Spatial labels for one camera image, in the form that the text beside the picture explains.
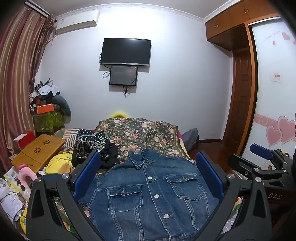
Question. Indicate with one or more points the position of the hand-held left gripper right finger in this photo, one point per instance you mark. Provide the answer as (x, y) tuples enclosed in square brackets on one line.
[(209, 171)]

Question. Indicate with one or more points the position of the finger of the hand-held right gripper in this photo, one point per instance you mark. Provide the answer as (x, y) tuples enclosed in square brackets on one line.
[(240, 162), (261, 151)]

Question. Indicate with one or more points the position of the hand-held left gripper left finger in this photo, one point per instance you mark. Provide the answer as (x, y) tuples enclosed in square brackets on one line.
[(89, 171)]

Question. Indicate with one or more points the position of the blue denim jacket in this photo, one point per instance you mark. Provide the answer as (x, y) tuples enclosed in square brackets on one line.
[(148, 208)]

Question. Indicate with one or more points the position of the pile of mixed clothes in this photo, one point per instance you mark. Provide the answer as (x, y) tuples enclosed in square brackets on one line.
[(45, 89)]

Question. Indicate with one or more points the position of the black white patterned cloth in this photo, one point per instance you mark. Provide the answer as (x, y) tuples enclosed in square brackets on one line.
[(90, 141)]

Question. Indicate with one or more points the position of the yellow cloth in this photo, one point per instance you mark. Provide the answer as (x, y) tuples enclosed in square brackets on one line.
[(59, 162)]

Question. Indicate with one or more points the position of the grey backpack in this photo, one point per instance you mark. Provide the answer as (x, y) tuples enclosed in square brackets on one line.
[(190, 139)]

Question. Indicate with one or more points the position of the striped bed sheet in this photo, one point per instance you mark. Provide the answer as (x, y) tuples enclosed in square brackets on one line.
[(69, 136)]

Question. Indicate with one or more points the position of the colourful fleece blanket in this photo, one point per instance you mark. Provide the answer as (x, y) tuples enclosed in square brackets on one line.
[(181, 139)]

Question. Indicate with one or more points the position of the white heart-print wardrobe door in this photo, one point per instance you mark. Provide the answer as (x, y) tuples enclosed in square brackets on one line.
[(270, 104)]

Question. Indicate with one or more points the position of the wooden folding table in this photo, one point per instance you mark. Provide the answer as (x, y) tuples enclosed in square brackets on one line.
[(39, 148)]

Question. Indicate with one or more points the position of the pink curved object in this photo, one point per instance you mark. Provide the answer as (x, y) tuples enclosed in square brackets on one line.
[(26, 175)]

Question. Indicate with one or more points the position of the brown wooden door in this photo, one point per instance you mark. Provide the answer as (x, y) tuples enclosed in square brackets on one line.
[(240, 92)]

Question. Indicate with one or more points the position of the yellow round object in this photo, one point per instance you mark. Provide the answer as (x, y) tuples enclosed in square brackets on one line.
[(118, 114)]

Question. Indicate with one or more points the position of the green patterned cloth cover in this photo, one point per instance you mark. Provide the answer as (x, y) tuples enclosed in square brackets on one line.
[(48, 121)]

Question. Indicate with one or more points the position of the dark floral blanket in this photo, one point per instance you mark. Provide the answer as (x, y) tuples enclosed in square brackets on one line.
[(143, 134)]

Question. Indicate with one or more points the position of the grey garment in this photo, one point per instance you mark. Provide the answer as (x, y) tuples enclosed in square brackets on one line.
[(62, 104)]

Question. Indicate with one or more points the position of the red box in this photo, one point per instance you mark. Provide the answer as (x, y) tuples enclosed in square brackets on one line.
[(24, 139)]

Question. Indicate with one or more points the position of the orange box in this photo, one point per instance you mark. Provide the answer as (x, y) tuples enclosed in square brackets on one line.
[(45, 109)]

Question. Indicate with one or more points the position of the white plastic bag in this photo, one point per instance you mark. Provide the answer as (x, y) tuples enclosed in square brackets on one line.
[(10, 201)]

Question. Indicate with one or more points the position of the red striped curtain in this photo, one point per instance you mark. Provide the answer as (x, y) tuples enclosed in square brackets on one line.
[(16, 69)]

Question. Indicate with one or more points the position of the overhead wooden cabinet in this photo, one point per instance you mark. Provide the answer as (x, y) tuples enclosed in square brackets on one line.
[(222, 27)]

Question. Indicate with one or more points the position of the white air conditioner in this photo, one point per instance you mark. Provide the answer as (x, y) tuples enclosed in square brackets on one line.
[(76, 22)]

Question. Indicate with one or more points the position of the small wall-mounted monitor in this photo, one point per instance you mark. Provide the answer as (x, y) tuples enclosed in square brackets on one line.
[(123, 75)]

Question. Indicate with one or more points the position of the wall-mounted black television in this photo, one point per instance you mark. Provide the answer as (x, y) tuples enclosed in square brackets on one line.
[(126, 52)]

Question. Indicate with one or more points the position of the white curtain rail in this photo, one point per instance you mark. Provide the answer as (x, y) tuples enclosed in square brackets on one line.
[(37, 8)]

